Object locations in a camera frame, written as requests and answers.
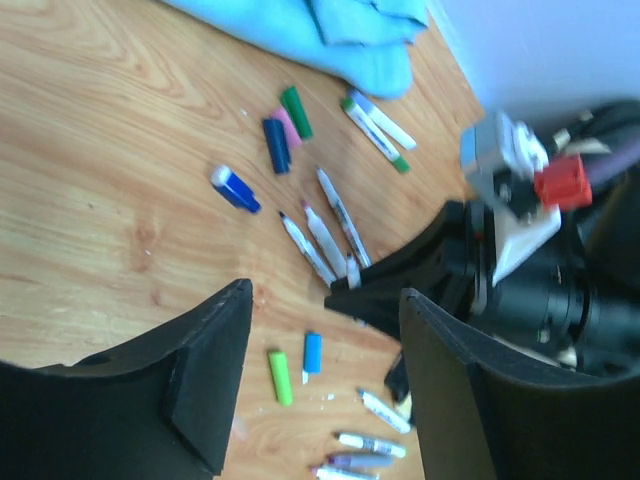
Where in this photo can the grey marker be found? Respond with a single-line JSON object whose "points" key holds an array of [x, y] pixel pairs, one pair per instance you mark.
{"points": [[360, 460]]}

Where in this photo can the lilac cap marker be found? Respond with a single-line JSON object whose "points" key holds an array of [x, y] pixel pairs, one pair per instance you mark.
{"points": [[385, 123]]}

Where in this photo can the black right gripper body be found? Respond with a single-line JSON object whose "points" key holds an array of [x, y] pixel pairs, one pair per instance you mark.
{"points": [[574, 300]]}

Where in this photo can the black floral plush blanket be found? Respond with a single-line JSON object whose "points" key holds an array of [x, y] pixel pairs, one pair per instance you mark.
{"points": [[610, 140]]}

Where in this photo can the light blue folded cloth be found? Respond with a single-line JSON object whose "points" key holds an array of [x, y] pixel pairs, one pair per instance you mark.
{"points": [[365, 43]]}

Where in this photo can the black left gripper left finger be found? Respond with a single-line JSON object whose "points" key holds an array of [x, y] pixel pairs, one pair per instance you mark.
{"points": [[159, 406]]}

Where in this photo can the blue pen cap with eraser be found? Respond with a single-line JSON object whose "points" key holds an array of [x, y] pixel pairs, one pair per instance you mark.
{"points": [[234, 190]]}

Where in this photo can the pink cap marker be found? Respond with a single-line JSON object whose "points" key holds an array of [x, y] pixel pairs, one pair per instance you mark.
{"points": [[326, 472]]}

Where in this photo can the dark blue marker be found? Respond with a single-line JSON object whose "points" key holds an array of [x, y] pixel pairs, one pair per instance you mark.
{"points": [[307, 250]]}

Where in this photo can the dark green pen cap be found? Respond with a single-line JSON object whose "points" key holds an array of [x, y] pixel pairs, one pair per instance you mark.
{"points": [[292, 103]]}

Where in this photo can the teal pen cap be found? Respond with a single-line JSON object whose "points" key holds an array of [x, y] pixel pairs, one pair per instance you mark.
{"points": [[312, 360]]}

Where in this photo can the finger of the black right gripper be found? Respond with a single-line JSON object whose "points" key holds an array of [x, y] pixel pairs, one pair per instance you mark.
{"points": [[439, 263]]}

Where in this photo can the pink end marker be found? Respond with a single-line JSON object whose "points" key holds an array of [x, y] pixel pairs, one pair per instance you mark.
{"points": [[325, 240]]}

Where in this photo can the dark green cap marker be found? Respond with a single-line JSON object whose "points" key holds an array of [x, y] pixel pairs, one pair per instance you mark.
{"points": [[338, 207]]}

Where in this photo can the light green pen cap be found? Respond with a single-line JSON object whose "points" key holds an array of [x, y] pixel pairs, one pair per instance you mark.
{"points": [[279, 368]]}

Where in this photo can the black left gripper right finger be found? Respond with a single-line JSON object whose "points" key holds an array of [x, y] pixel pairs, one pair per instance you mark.
{"points": [[486, 411]]}

